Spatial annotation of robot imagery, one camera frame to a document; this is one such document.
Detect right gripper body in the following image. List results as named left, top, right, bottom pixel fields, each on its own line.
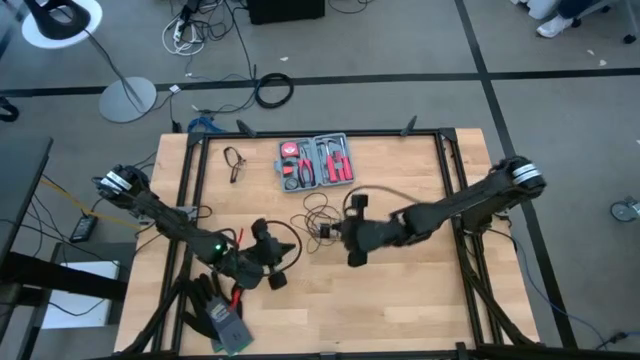
left=341, top=194, right=409, bottom=269

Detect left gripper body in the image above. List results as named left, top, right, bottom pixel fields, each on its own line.
left=227, top=218, right=290, bottom=292

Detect thin black cord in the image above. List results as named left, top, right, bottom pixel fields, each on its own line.
left=289, top=192, right=347, bottom=255

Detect grey plastic tool case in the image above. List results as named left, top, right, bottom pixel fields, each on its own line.
left=273, top=132, right=356, bottom=193

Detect black work gloves with card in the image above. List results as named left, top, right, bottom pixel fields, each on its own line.
left=180, top=271, right=255, bottom=357

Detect silver metal tool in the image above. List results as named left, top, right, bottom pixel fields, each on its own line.
left=317, top=137, right=349, bottom=156

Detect black power adapter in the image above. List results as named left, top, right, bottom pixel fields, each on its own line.
left=69, top=214, right=99, bottom=244

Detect white box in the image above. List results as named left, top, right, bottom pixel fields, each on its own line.
left=42, top=259, right=121, bottom=330

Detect black beam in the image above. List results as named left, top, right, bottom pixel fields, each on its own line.
left=0, top=249, right=129, bottom=304

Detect floor stand with grey base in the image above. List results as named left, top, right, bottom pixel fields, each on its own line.
left=22, top=0, right=158, bottom=124

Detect black box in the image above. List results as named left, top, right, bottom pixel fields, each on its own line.
left=247, top=0, right=326, bottom=26

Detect black desk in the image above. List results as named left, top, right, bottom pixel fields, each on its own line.
left=0, top=137, right=54, bottom=261

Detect grey caster wheel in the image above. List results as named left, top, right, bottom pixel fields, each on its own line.
left=609, top=196, right=640, bottom=224

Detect black floor plug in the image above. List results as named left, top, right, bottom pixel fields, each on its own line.
left=594, top=329, right=632, bottom=351

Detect person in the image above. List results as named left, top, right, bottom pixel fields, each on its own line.
left=536, top=0, right=609, bottom=40

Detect black floor object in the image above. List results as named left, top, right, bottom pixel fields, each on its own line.
left=0, top=97, right=20, bottom=124

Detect office chair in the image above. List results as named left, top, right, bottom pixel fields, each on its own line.
left=569, top=0, right=640, bottom=45

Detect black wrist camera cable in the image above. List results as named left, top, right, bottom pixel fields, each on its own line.
left=263, top=219, right=304, bottom=277
left=342, top=184, right=421, bottom=219

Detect red handled pliers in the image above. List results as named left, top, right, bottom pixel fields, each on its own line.
left=297, top=153, right=317, bottom=189

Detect coiled black floor cable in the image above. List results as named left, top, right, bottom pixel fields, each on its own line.
left=254, top=72, right=295, bottom=110

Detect yellow cable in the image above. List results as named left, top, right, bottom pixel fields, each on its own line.
left=39, top=177, right=142, bottom=232

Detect long blue floor cable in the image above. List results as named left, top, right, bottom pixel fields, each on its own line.
left=509, top=234, right=609, bottom=349

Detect white power strip with cables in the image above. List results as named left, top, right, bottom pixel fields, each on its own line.
left=161, top=12, right=207, bottom=57

